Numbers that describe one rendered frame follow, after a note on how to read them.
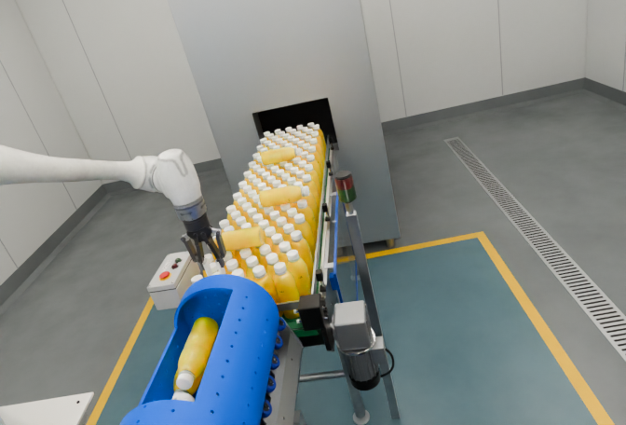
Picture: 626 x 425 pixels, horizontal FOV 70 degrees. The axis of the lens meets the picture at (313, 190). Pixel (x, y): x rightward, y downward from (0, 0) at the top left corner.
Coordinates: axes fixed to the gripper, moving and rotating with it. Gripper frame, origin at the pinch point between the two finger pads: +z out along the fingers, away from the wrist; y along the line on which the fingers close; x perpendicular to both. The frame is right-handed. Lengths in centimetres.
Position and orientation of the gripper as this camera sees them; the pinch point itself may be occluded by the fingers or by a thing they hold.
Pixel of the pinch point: (214, 268)
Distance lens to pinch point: 152.3
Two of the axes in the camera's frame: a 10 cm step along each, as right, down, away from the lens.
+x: 0.7, -4.4, 8.9
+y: 9.7, -1.7, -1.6
